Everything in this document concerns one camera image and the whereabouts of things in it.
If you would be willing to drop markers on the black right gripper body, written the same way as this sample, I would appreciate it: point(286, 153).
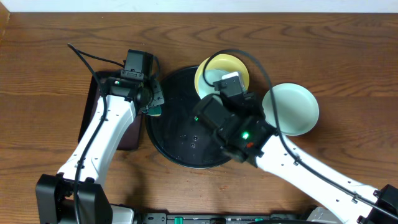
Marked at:
point(249, 113)

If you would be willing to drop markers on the black rectangular tray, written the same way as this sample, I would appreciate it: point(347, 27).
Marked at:
point(131, 138)

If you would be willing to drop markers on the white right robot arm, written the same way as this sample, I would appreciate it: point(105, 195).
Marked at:
point(349, 200)

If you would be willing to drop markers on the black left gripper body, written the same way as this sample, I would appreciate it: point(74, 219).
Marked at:
point(156, 95)

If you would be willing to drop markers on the green and yellow sponge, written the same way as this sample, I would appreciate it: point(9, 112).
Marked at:
point(155, 111)

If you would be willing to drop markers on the round black tray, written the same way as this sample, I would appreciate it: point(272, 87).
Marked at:
point(175, 133)

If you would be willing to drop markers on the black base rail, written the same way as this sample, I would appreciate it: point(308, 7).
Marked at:
point(163, 218)

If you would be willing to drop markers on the mint green plate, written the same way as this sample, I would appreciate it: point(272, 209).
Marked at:
point(211, 76)
point(297, 109)

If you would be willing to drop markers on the yellow plate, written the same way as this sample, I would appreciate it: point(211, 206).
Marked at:
point(228, 63)

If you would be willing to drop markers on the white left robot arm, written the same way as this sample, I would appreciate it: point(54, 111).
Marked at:
point(75, 194)

